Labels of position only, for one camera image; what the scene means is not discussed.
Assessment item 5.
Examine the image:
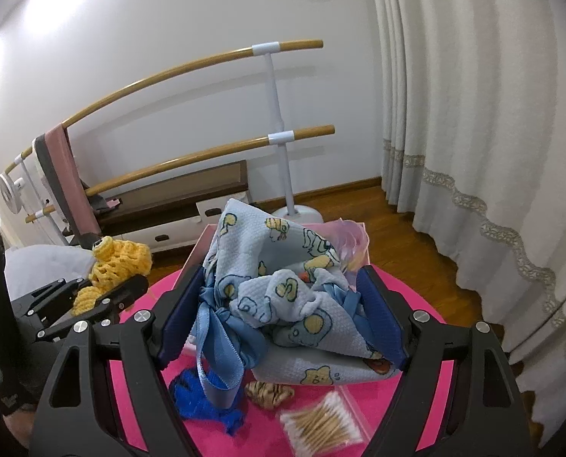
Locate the round table, pink cloth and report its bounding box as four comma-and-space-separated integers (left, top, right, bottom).
106, 264, 458, 457

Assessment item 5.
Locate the blue printed cloth bag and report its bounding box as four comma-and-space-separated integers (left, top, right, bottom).
188, 195, 404, 411

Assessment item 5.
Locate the pink towel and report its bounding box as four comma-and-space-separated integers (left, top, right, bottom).
42, 124, 101, 237

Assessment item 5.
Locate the yellow crocheted pouch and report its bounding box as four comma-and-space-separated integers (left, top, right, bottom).
70, 235, 155, 318

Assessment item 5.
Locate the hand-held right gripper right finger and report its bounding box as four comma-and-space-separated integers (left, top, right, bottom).
357, 264, 534, 457

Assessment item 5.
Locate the pink cardboard box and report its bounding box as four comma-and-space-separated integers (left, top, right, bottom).
180, 221, 374, 358

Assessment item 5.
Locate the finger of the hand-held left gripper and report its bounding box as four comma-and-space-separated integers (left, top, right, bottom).
35, 273, 150, 342
9, 277, 88, 319

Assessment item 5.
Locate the bag of cotton swabs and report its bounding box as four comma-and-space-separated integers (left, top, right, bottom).
277, 385, 375, 456

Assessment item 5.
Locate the cream patterned curtain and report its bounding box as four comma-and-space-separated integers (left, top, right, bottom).
365, 0, 566, 449

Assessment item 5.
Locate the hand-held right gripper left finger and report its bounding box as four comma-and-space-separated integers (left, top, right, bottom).
28, 267, 206, 457

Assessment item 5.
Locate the blue crocheted item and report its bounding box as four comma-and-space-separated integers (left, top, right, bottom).
169, 366, 246, 437

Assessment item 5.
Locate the wooden ballet barre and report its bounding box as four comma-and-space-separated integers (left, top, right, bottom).
4, 39, 336, 240

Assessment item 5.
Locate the dark wooden storage bench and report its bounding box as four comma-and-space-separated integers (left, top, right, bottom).
80, 160, 251, 253

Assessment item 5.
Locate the person's left forearm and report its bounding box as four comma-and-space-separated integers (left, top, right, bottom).
1, 409, 37, 444

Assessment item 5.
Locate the small white fan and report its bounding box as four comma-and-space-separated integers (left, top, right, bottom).
0, 173, 27, 213

